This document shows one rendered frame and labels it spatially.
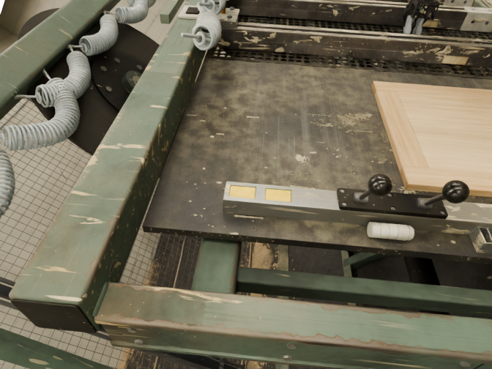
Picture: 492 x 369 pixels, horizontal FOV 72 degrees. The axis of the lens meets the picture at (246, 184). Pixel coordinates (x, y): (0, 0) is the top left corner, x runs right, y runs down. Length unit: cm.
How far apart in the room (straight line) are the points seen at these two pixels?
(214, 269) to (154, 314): 17
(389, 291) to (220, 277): 32
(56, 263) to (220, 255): 28
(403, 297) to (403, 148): 35
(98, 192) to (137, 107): 25
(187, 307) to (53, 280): 18
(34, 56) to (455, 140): 121
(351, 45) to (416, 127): 42
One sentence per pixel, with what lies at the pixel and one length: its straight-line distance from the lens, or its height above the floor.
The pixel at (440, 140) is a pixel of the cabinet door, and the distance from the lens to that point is 97.
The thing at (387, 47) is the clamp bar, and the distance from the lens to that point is 131.
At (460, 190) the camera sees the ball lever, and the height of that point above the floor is 142.
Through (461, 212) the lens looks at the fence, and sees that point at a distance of 77.
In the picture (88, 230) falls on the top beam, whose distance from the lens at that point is 57.
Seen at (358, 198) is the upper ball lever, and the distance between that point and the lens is 67.
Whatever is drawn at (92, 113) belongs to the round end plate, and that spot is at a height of 192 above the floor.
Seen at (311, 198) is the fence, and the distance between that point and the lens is 67.
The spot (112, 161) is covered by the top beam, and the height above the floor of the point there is 184.
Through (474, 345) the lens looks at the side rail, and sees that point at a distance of 60.
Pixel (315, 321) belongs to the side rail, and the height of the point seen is 152.
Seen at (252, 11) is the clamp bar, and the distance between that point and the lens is 156.
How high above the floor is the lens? 190
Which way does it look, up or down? 25 degrees down
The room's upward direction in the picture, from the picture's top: 56 degrees counter-clockwise
